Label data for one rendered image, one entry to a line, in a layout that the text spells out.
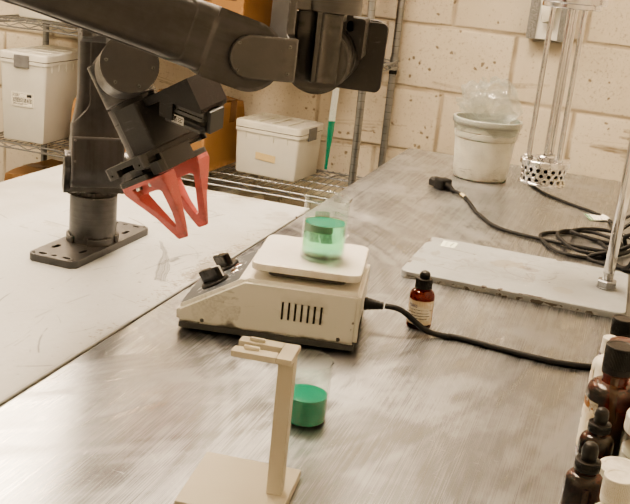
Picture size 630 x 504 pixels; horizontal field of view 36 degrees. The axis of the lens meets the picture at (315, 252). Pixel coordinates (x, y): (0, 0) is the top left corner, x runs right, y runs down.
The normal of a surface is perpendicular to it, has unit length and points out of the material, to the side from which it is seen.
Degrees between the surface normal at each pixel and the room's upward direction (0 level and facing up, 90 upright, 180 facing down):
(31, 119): 92
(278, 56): 90
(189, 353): 0
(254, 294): 90
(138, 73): 75
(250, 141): 92
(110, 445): 0
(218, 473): 0
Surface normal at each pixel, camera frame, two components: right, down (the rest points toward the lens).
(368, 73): -0.14, 0.27
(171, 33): 0.11, 0.30
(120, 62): 0.30, 0.06
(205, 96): 0.75, -0.20
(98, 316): 0.10, -0.95
